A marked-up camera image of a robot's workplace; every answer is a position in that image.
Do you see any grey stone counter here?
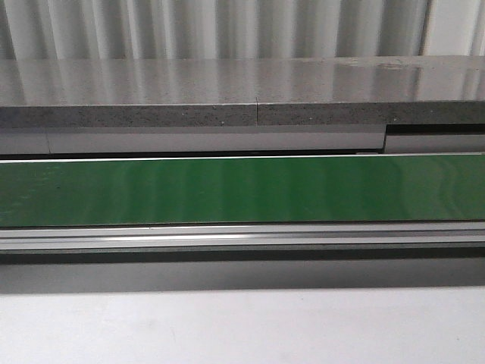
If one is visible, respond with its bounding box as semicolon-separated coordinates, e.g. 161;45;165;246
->
0;55;485;157

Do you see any green conveyor belt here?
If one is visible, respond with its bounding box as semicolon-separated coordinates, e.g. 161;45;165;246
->
1;154;484;228

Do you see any white pleated curtain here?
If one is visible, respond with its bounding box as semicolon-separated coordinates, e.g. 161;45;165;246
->
1;1;484;60

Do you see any aluminium conveyor frame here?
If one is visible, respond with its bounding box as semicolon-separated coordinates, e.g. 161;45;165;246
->
1;157;484;264

